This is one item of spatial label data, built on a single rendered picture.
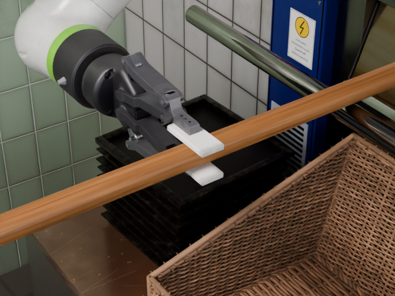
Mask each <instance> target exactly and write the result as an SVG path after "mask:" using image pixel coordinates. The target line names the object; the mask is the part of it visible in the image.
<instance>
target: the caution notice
mask: <svg viewBox="0 0 395 296"><path fill-rule="evenodd" d="M315 26H316V21H314V20H313V19H311V18H309V17H308V16H306V15H303V14H302V13H300V12H298V11H297V10H295V9H293V8H290V25H289V43H288V53H287V55H288V56H289V57H291V58H293V59H294V60H296V61H298V62H299V63H301V64H302V65H304V66H306V67H307V68H309V69H312V61H313V48H314V34H315Z"/></svg>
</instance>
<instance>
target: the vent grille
mask: <svg viewBox="0 0 395 296"><path fill-rule="evenodd" d="M279 106H280V105H278V104H277V103H275V102H274V101H272V104H271V110H272V109H274V108H276V107H279ZM308 129H309V125H308V124H306V123H304V124H302V125H300V126H297V127H294V128H292V129H289V130H287V131H285V132H282V133H279V134H277V135H275V136H273V137H274V138H275V139H277V140H279V141H280V142H282V143H283V144H285V145H287V146H288V147H290V148H291V149H293V150H294V151H295V155H294V156H293V157H290V158H288V159H287V160H286V161H287V162H289V163H290V164H292V165H291V166H290V167H287V169H288V170H289V171H291V172H292V173H293V174H294V173H295V172H297V169H298V170H299V169H301V168H303V167H304V166H305V163H306V150H307V136H308Z"/></svg>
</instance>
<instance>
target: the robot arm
mask: <svg viewBox="0 0 395 296"><path fill-rule="evenodd" d="M130 1H131V0H34V1H33V2H32V3H31V4H30V6H28V7H27V8H26V10H24V11H23V13H22V14H21V15H20V17H19V19H18V21H17V23H16V27H15V33H14V41H15V47H16V50H17V53H18V55H19V56H20V58H21V59H22V61H23V62H24V64H26V66H27V67H29V68H30V69H32V70H33V71H34V72H36V73H38V74H41V75H44V76H47V77H49V78H50V79H52V80H53V81H54V82H56V83H57V84H58V85H59V86H60V87H61V88H62V89H63V90H64V91H66V92H67V93H68V94H69V95H70V96H72V97H73V98H74V99H75V100H76V101H77V102H78V103H79V104H81V105H82V106H84V107H87V108H90V109H96V110H97V111H99V112H100V113H101V114H103V115H106V116H110V117H115V118H117V119H118V120H119V121H120V123H121V125H122V126H123V127H124V128H126V129H128V132H129V136H130V137H129V140H127V141H126V147H127V148H128V149H129V150H135V151H137V152H138V153H139V154H141V155H142V156H143V157H145V158H147V157H149V156H153V155H154V154H157V153H160V152H163V151H165V150H167V149H171V148H173V147H175V146H178V145H180V142H179V141H178V140H177V139H176V138H175V137H177V138H178V139H179V140H180V141H181V142H183V143H184V144H185V145H187V146H188V147H189V148H191V149H192V150H193V151H194V152H195V153H197V154H198V155H199V156H200V157H202V158H203V157H206V156H208V155H211V154H214V153H216V152H219V151H221V150H223V149H224V144H223V143H222V142H220V141H219V140H218V139H216V138H215V137H213V136H212V135H211V134H210V133H208V132H207V131H206V130H204V129H203V128H201V127H200V124H199V123H198V121H197V120H195V119H194V118H192V117H191V116H189V115H188V114H187V111H186V109H185V108H184V107H183V106H182V105H181V101H183V100H184V97H183V94H182V92H181V91H180V90H179V89H178V88H176V87H175V86H174V85H173V84H172V83H170V82H169V81H168V80H167V79H166V78H165V77H164V76H163V75H161V74H160V73H159V72H158V71H157V70H156V69H155V68H154V67H152V66H151V65H150V64H149V63H148V62H147V60H146V59H145V57H144V56H143V54H142V53H141V52H136V53H133V54H129V52H128V51H127V50H126V49H125V48H123V47H122V46H120V44H118V43H116V42H115V41H114V40H113V39H111V38H110V37H108V36H107V35H105V32H106V31H107V29H108V28H109V27H110V25H111V24H112V22H113V21H114V20H115V19H116V17H117V16H118V15H119V14H120V13H121V12H122V10H123V9H124V8H125V7H126V5H127V4H128V3H130ZM165 94H169V95H166V96H165ZM158 118H159V119H161V122H160V121H158ZM170 122H172V124H169V125H168V126H167V129H166V128H165V127H164V126H163V125H165V124H168V123H170ZM161 123H163V124H161ZM172 134H173V135H174V136H175V137H174V136H173V135H172ZM185 174H187V175H189V176H191V177H192V178H193V179H195V180H196V181H197V182H198V183H199V184H200V185H201V186H204V185H206V184H209V183H211V182H213V181H216V180H219V179H221V178H223V172H222V171H221V170H219V169H218V168H217V167H216V166H215V165H214V164H212V163H211V162H208V163H205V164H203V165H201V166H198V167H195V168H194V169H191V170H188V171H186V172H185Z"/></svg>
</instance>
